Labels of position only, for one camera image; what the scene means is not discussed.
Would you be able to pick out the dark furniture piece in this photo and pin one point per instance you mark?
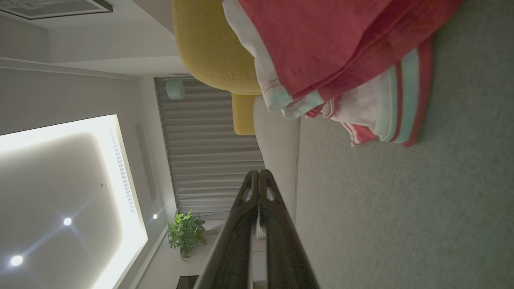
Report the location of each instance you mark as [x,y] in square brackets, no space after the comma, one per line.
[188,282]

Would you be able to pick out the yellow sofa cushion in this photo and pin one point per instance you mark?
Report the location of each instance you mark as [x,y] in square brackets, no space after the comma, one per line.
[209,44]
[243,114]

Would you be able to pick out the green potted plant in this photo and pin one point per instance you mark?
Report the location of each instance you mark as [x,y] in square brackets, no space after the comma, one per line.
[185,235]

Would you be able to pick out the mint cylindrical ceiling lamp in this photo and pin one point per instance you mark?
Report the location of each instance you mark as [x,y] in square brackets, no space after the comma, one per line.
[175,89]

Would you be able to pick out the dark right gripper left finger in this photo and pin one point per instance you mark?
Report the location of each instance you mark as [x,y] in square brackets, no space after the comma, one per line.
[235,249]

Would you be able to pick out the red shorts with white band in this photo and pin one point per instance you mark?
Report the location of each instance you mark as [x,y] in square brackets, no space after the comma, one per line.
[313,40]

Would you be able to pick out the ceiling air conditioner grille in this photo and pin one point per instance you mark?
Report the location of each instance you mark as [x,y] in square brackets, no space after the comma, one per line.
[52,7]

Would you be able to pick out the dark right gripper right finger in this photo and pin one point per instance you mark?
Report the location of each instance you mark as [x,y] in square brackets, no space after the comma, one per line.
[285,253]

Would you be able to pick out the grey pleated curtain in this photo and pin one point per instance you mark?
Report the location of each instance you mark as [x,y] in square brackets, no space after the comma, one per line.
[209,160]

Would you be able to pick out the grey sofa backrest cushion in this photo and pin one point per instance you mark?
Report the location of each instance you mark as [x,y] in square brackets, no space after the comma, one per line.
[277,160]

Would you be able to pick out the red jersey with white stripes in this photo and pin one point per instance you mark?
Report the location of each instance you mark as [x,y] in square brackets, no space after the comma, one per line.
[361,104]

